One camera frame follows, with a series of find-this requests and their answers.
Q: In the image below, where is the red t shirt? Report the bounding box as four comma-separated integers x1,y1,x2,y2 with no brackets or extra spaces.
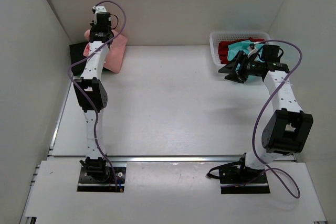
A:
218,37,264,64

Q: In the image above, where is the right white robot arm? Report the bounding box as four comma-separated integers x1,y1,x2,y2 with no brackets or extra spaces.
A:
219,43,313,182

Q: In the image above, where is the aluminium table rail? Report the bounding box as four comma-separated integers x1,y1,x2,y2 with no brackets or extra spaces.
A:
109,155,240,163

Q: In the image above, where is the pink t shirt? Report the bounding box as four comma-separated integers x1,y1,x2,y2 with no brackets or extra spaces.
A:
82,29,129,74

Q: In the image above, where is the folded black t shirt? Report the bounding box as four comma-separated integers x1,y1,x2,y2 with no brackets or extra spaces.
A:
69,42,111,77

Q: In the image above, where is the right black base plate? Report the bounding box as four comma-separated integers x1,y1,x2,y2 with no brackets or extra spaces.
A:
219,168,270,195

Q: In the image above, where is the white plastic basket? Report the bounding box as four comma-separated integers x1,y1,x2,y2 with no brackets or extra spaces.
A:
209,30,271,70

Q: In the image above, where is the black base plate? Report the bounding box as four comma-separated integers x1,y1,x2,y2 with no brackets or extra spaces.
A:
219,168,270,195
77,166,127,193

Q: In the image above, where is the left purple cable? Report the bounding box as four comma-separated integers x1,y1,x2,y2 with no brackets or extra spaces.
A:
68,0,127,192

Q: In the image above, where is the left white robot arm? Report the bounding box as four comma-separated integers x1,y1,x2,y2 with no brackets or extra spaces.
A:
74,6,113,183

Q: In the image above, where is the teal t shirt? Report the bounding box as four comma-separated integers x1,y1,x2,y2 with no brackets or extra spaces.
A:
226,39,263,83

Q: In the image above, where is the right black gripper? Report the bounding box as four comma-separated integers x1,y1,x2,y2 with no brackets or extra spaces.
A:
218,52,261,83

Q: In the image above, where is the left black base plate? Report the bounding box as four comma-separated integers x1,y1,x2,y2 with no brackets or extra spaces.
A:
77,166,127,193

